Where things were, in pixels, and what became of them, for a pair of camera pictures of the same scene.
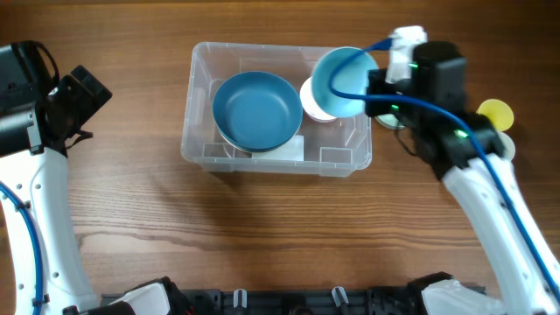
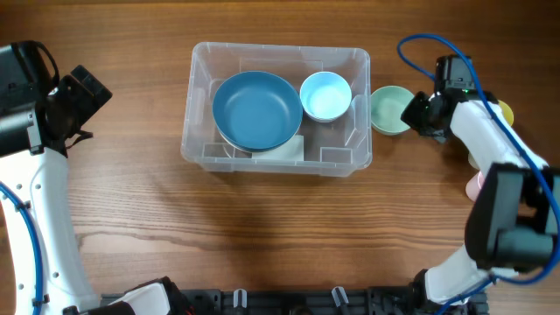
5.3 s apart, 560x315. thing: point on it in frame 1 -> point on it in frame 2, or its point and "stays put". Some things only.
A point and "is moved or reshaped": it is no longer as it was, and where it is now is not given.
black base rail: (303, 301) stays put
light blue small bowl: (351, 77) is moved or reshaped
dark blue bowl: (257, 110) stays put
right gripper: (377, 81) -> (410, 116)
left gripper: (90, 101) stays put
